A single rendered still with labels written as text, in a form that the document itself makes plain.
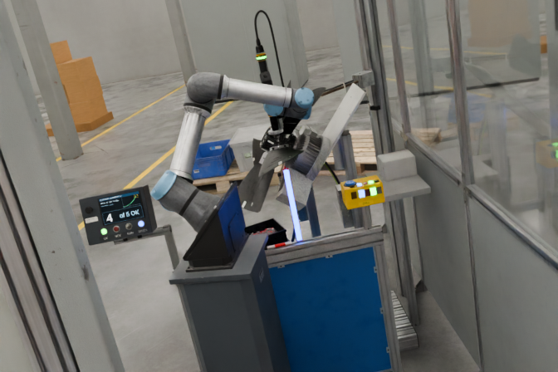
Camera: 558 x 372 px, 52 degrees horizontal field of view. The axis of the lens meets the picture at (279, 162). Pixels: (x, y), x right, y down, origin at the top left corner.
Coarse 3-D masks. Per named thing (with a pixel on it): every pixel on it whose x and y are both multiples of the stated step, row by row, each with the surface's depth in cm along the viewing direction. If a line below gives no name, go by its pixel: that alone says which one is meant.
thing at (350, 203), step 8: (376, 176) 237; (344, 184) 235; (368, 184) 230; (376, 184) 230; (344, 192) 231; (376, 192) 231; (344, 200) 237; (352, 200) 231; (360, 200) 232; (368, 200) 232; (376, 200) 232; (384, 200) 233
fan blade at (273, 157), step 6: (276, 150) 260; (282, 150) 256; (288, 150) 254; (294, 150) 251; (300, 150) 246; (270, 156) 255; (276, 156) 251; (282, 156) 248; (294, 156) 240; (264, 162) 252; (270, 162) 248; (276, 162) 245; (282, 162) 241; (264, 168) 247; (270, 168) 243
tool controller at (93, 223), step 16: (112, 192) 226; (128, 192) 224; (144, 192) 226; (96, 208) 224; (112, 208) 224; (128, 208) 224; (144, 208) 225; (96, 224) 224; (112, 224) 225; (144, 224) 225; (96, 240) 225; (112, 240) 225
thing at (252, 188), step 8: (256, 168) 274; (248, 176) 276; (256, 176) 273; (264, 176) 271; (240, 184) 278; (248, 184) 274; (256, 184) 271; (264, 184) 269; (240, 192) 276; (248, 192) 272; (256, 192) 270; (264, 192) 268; (240, 200) 274; (248, 200) 270; (256, 200) 268; (248, 208) 268; (256, 208) 266
